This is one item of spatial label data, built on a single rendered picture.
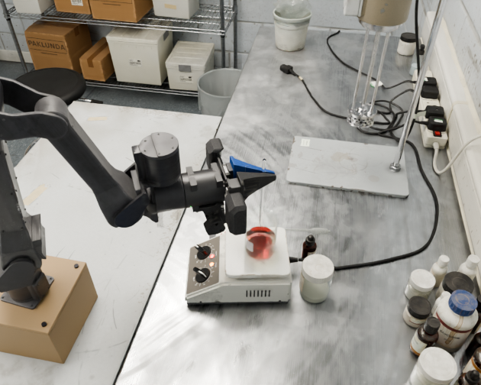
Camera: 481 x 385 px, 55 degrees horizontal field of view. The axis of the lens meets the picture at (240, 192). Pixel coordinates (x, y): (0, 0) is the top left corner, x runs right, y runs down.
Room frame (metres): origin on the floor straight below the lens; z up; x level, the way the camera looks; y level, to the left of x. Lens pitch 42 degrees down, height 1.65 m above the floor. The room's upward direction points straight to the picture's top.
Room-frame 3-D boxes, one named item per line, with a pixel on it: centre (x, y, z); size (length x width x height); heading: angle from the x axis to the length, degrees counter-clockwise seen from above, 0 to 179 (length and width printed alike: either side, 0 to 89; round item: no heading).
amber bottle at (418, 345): (0.42, -0.32, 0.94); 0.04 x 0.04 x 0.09
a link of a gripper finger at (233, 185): (0.58, 0.02, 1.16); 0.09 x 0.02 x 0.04; 15
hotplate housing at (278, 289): (0.57, 0.00, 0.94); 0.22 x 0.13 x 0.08; 91
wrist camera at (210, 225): (0.56, 0.05, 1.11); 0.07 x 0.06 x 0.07; 18
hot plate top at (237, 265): (0.57, -0.03, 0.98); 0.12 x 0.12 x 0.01; 1
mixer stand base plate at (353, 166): (0.94, -0.28, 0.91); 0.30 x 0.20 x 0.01; 79
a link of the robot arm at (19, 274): (0.47, 0.36, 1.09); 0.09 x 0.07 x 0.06; 19
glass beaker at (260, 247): (0.58, -0.04, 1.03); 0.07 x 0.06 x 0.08; 177
